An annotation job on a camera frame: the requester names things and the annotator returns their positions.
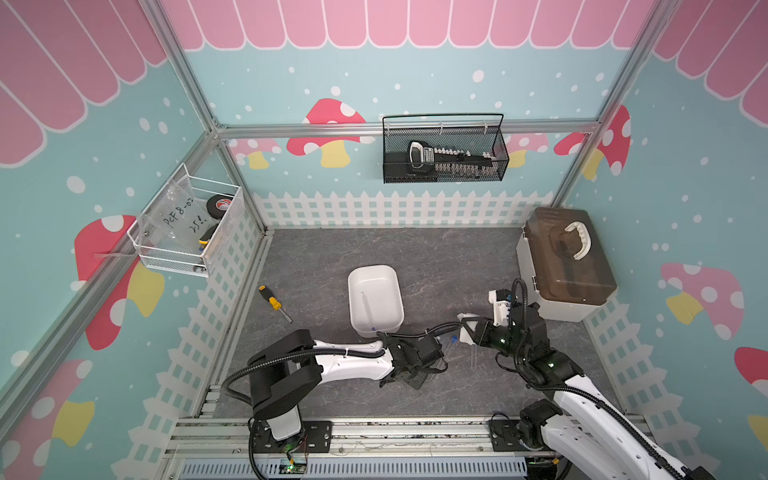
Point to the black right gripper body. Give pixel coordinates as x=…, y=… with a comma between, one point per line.
x=480, y=332

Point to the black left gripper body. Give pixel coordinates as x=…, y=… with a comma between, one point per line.
x=429, y=350

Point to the white wiping cloth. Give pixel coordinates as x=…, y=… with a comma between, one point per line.
x=464, y=315

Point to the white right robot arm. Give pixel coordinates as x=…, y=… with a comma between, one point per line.
x=574, y=419

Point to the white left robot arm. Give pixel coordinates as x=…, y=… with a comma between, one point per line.
x=276, y=379

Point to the white rectangular plastic tray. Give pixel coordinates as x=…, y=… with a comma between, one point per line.
x=381, y=283

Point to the brown lidded storage box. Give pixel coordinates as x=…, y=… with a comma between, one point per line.
x=563, y=264

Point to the yellow black screwdriver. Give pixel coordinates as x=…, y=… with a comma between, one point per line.
x=271, y=299

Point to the black socket tool set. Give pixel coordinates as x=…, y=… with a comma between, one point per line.
x=424, y=159

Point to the black tape roll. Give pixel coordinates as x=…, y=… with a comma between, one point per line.
x=218, y=205

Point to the clear labelled plastic bag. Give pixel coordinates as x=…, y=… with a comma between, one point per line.
x=175, y=221

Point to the black wire mesh basket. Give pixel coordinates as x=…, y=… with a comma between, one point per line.
x=476, y=132

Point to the white wire wall basket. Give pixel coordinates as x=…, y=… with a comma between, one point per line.
x=220, y=245

